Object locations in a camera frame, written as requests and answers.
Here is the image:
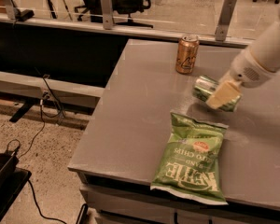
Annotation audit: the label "metal bracket post right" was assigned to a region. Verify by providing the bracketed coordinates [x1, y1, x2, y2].
[215, 0, 237, 42]

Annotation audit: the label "black bin on cart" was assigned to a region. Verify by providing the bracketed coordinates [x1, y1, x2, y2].
[0, 152, 21, 201]

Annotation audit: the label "metal bracket post left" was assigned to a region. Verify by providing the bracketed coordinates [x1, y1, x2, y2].
[4, 0, 34, 21]

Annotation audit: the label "black tripod legs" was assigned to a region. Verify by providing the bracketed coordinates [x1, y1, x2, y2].
[45, 0, 73, 21]

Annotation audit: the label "green jalapeno chip bag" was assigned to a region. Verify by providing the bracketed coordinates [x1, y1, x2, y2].
[150, 112, 228, 205]

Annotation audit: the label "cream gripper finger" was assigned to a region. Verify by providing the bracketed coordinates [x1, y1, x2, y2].
[206, 79, 242, 110]

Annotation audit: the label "green soda can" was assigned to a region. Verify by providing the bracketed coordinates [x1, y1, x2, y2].
[192, 76, 241, 112]

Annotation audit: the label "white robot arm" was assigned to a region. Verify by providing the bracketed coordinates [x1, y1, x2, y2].
[206, 4, 280, 109]

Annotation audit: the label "black office chair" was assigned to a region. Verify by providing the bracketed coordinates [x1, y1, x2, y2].
[112, 0, 152, 28]

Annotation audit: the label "metal bracket post middle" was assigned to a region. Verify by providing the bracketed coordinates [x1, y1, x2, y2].
[100, 0, 114, 30]

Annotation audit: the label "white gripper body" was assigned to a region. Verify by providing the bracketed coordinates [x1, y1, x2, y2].
[219, 48, 275, 88]

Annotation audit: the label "metal bracket post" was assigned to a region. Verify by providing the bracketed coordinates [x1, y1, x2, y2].
[215, 0, 237, 42]
[4, 0, 34, 21]
[100, 0, 114, 30]

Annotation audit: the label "black floor cable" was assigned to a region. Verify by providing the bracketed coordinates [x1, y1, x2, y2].
[5, 74, 69, 224]

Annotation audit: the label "gold soda can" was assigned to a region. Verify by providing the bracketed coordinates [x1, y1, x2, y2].
[175, 35, 200, 75]

